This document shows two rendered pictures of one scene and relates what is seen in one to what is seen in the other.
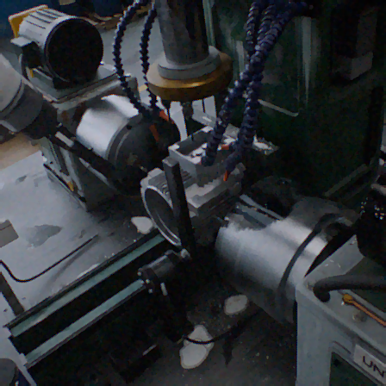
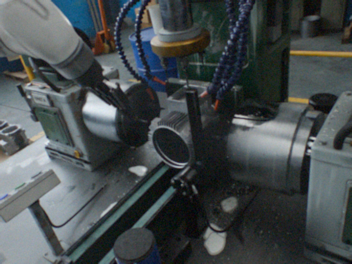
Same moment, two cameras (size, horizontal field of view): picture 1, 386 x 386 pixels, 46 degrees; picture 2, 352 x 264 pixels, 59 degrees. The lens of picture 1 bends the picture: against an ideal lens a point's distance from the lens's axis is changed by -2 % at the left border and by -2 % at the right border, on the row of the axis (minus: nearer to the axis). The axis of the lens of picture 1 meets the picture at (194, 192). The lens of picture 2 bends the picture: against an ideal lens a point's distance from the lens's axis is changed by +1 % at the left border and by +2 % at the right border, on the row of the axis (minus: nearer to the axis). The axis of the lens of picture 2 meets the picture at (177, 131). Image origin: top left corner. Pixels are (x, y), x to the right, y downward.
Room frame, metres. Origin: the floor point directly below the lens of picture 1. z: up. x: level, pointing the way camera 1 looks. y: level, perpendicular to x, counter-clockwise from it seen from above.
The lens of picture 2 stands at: (0.02, 0.29, 1.57)
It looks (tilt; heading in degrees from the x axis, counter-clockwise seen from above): 31 degrees down; 343
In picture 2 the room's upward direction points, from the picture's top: 10 degrees counter-clockwise
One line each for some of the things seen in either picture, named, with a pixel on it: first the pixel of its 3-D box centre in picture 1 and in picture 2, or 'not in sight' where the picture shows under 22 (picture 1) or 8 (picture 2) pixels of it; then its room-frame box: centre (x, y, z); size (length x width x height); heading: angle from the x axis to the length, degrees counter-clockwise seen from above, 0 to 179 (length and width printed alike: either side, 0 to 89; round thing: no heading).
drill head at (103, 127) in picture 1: (119, 138); (113, 110); (1.18, 0.19, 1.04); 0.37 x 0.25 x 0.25; 32
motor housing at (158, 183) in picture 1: (196, 196); (187, 132); (0.88, 0.00, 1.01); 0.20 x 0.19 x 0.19; 122
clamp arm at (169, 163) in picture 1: (181, 214); (196, 132); (0.70, 0.03, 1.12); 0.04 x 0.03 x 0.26; 122
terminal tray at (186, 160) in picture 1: (203, 156); (189, 102); (0.90, -0.04, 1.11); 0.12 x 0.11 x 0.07; 122
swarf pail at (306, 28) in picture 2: not in sight; (309, 27); (3.93, -3.31, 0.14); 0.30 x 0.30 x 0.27
